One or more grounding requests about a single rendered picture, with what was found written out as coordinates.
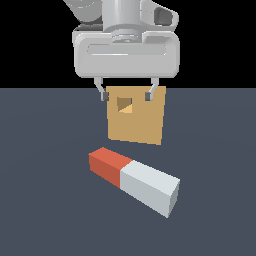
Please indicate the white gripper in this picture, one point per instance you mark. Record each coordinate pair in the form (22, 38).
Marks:
(126, 60)

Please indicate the tan box with square hole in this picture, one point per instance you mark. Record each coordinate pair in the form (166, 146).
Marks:
(136, 123)

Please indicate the red and white peg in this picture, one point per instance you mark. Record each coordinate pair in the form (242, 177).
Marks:
(140, 181)

